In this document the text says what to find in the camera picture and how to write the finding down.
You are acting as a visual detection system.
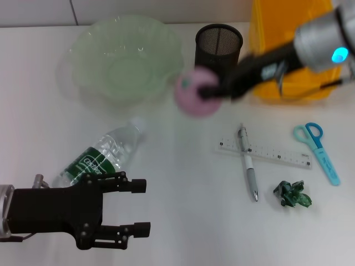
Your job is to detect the blue teal scissors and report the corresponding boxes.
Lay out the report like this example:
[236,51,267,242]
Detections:
[293,122,341,186]

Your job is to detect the silver white ballpoint pen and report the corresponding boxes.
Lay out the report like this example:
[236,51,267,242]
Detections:
[237,122,260,202]

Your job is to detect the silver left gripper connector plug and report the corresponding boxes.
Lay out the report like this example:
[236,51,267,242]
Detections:
[33,173,52,190]

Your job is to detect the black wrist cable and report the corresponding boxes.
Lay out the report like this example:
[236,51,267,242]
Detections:
[0,233,37,243]
[274,62,352,98]

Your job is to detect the green plastic wrapper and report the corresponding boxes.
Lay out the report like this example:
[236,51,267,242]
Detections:
[273,180,313,208]

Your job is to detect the yellow plastic bin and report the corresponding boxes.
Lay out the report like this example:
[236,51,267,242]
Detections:
[248,0,347,104]

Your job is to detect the clear plastic ruler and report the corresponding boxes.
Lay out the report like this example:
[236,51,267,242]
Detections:
[215,135,313,170]

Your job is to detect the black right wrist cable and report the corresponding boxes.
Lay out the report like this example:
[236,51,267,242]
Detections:
[274,62,352,98]

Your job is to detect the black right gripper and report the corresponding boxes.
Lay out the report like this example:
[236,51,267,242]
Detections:
[199,41,303,103]

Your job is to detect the black mesh pen holder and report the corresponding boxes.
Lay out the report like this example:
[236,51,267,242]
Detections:
[194,23,244,84]

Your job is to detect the green glass fruit plate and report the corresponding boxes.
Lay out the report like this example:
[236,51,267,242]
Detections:
[57,15,185,105]

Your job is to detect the clear green-label water bottle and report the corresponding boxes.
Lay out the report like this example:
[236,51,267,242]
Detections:
[52,116,148,189]

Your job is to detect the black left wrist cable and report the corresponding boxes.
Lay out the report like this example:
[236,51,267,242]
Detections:
[0,233,37,243]

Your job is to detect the pink toy peach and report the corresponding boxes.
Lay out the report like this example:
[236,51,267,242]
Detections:
[174,68,222,117]

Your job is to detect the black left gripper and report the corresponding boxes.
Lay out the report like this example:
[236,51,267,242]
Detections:
[8,173,105,250]

